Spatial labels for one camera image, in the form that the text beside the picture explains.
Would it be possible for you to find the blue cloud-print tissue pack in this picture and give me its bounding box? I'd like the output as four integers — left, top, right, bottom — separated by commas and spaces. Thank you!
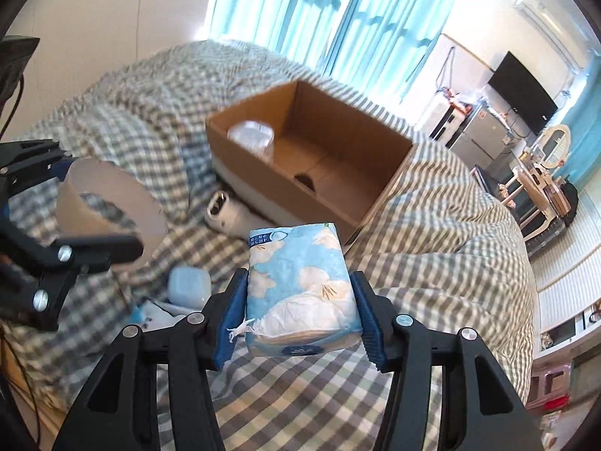
245, 221, 365, 357

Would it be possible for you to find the light blue small case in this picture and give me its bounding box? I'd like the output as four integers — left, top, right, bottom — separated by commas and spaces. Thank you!
168, 266, 210, 307

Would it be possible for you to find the clear plastic cup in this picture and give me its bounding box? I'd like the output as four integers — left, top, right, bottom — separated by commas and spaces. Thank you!
227, 121, 276, 163

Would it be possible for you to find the pink plastic stool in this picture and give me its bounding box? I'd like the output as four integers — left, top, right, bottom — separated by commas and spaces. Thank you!
530, 361, 574, 415

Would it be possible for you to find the oval vanity mirror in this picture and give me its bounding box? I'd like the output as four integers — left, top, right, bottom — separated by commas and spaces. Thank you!
535, 123, 572, 170

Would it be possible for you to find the light blue window curtain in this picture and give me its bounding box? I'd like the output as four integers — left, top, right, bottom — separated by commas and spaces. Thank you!
207, 0, 467, 104

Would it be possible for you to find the white cabinet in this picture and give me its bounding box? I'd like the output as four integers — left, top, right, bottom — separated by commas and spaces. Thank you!
415, 33, 495, 142

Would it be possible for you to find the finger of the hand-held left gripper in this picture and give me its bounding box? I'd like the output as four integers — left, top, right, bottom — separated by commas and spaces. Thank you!
0, 138, 74, 198
0, 216, 144, 332

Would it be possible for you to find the grey checked bed blanket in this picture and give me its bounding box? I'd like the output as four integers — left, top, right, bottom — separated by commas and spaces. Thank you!
0, 40, 539, 451

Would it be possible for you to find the white and blue packet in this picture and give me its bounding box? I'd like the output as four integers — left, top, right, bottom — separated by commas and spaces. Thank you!
127, 297, 189, 330

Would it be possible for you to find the cream dressing table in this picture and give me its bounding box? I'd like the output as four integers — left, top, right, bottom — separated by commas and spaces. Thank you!
498, 160, 570, 241

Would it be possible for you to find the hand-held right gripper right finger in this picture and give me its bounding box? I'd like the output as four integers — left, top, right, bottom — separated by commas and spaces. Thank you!
349, 271, 545, 451

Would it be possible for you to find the black bag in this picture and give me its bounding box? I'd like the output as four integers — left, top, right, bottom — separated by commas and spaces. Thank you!
559, 181, 581, 221

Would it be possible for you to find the silver small fridge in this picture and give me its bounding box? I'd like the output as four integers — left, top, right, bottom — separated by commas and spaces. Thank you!
450, 103, 517, 171

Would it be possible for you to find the white wall air conditioner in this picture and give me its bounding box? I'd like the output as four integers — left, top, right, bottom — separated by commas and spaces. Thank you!
514, 0, 584, 72

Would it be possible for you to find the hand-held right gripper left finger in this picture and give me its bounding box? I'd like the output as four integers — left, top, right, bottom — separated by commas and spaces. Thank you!
51, 267, 249, 451

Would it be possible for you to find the white cylindrical device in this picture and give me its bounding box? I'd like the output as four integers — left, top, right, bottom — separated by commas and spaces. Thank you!
205, 189, 257, 236

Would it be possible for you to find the black device with cable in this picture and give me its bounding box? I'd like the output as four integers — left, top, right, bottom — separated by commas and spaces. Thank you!
0, 35, 41, 104

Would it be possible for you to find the black flat television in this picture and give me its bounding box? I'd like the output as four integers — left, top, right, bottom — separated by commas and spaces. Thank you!
487, 51, 559, 136

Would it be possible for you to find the brown cardboard box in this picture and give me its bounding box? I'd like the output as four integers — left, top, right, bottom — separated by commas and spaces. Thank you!
205, 80, 415, 250

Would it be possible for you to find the white paper cup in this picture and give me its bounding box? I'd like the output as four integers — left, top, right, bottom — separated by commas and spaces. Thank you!
55, 157, 169, 273

